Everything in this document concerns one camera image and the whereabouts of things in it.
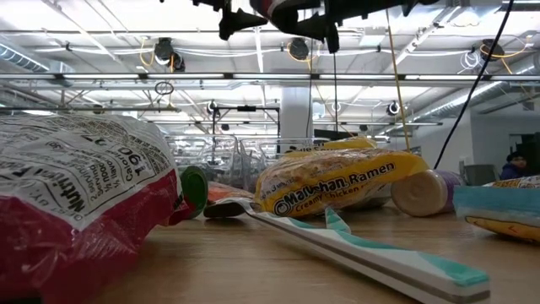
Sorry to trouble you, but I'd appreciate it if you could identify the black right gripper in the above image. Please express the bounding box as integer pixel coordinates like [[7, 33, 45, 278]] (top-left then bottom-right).
[[276, 0, 343, 55]]

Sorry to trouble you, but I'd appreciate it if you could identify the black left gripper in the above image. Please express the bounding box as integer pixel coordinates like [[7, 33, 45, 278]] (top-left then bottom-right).
[[218, 0, 269, 42]]

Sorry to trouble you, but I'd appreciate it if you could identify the yellow Maruchan ramen packet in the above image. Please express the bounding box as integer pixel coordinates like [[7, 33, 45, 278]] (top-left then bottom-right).
[[254, 135, 431, 220]]

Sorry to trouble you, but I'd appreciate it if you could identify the white pillar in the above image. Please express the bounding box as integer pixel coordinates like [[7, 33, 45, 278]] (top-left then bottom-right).
[[279, 86, 314, 154]]

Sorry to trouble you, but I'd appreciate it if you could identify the orange snack packet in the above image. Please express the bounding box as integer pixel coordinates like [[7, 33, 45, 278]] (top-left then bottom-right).
[[207, 181, 256, 204]]

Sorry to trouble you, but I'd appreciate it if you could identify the green spice jar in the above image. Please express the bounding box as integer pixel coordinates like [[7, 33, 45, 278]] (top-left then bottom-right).
[[179, 165, 209, 220]]

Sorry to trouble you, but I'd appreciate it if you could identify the purple label spice jar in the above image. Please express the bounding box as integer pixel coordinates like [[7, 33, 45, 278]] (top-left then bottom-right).
[[390, 168, 466, 218]]

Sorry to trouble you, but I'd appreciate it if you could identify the grey chair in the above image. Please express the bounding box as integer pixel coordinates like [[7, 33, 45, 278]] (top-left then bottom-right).
[[462, 163, 502, 187]]

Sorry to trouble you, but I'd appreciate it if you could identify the red ramen packet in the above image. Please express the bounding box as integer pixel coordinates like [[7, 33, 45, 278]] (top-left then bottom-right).
[[0, 112, 190, 304]]

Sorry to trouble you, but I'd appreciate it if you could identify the person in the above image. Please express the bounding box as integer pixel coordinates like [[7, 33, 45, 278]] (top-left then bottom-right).
[[499, 150, 535, 181]]

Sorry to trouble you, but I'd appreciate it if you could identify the blue ramen packet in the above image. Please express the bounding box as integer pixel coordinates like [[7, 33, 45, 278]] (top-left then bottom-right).
[[452, 175, 540, 247]]

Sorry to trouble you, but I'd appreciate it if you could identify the yellow cable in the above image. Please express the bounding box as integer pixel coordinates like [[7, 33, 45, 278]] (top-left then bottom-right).
[[385, 8, 412, 153]]

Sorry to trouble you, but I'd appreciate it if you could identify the silver ceiling duct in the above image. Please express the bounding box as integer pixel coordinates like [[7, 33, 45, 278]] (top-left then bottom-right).
[[415, 54, 540, 124], [0, 41, 76, 89]]

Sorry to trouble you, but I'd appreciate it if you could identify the slanted black cable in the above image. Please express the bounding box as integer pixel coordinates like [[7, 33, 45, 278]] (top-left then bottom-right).
[[433, 0, 516, 171]]

